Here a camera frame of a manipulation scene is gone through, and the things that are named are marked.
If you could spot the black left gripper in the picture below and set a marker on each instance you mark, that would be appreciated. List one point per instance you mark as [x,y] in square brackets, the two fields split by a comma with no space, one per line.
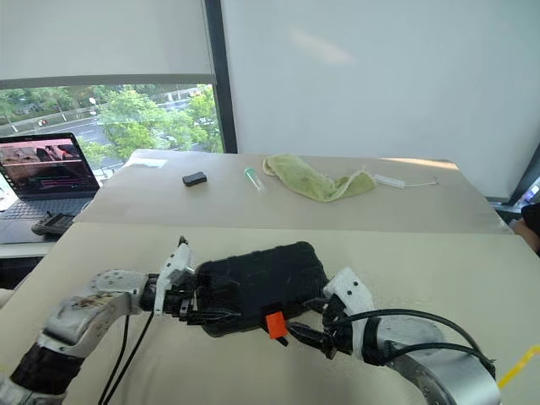
[179,301]

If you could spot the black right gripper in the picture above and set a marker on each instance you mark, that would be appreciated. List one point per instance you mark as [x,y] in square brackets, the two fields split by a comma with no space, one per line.
[337,333]

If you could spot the black tool case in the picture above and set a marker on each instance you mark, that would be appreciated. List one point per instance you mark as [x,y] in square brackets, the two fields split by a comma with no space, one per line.
[261,282]

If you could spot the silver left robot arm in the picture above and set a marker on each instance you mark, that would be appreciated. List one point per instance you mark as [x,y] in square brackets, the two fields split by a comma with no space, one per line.
[80,312]

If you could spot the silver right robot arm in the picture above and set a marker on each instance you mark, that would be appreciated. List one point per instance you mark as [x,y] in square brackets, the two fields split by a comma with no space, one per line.
[447,371]

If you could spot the small black box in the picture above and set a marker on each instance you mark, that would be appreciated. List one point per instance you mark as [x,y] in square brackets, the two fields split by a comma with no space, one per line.
[195,178]

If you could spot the green towel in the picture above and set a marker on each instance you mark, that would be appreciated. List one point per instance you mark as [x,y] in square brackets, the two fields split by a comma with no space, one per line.
[308,179]

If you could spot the clear tube green cap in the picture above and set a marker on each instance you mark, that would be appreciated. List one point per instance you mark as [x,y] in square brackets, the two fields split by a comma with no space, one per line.
[254,179]

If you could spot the black handheld controller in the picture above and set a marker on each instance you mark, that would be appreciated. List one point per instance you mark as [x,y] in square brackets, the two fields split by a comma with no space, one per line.
[52,223]

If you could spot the white side desk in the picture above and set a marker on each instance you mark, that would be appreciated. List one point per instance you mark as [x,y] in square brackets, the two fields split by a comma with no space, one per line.
[25,250]

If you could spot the open grey laptop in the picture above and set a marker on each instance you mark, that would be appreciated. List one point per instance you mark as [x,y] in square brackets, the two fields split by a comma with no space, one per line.
[46,173]

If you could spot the white roller blind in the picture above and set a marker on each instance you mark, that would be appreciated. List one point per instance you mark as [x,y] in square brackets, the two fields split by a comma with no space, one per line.
[105,40]

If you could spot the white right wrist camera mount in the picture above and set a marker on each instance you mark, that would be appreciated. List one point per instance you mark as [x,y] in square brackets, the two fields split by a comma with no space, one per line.
[352,291]

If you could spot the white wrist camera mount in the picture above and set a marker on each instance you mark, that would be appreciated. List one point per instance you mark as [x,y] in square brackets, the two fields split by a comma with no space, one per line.
[177,261]
[352,291]

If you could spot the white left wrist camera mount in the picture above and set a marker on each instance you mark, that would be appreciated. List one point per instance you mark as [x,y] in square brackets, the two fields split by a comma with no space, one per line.
[177,261]

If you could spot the black window frame post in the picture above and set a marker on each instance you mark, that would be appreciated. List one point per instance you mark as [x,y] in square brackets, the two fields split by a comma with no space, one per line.
[221,84]

